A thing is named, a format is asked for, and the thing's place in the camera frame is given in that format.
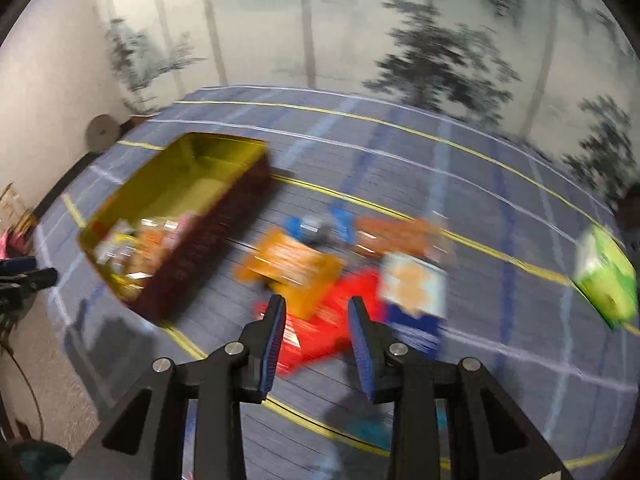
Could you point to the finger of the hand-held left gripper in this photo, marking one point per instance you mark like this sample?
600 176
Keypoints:
35 280
17 265

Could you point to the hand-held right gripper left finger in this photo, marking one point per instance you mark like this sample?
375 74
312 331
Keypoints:
272 345

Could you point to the round stone disc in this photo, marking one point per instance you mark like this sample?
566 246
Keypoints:
102 132

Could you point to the red snack packet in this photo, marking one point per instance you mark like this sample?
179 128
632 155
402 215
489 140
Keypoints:
327 310

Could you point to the blue and white cracker packet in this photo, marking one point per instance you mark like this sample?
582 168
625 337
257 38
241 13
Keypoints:
412 285

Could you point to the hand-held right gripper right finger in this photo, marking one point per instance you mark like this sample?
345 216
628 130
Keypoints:
362 350

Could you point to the clear brown twists packet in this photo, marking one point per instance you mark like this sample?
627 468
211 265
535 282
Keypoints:
395 237

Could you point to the pink cloth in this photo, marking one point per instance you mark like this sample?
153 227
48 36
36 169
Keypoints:
10 242

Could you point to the orange snack packet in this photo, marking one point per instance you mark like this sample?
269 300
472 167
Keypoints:
290 265

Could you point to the clear packet with red label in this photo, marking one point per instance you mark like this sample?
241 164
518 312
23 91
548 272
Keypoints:
112 247

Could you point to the clear fried snack packet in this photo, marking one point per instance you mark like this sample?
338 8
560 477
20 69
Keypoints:
152 247

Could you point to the dark red tin box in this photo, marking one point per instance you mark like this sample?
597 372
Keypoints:
210 255

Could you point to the blue wrapped dark candy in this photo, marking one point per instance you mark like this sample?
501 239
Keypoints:
312 230

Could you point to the green tissue pack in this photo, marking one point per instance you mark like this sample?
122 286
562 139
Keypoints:
607 280

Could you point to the painted folding screen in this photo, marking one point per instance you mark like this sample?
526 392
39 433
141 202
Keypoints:
350 25

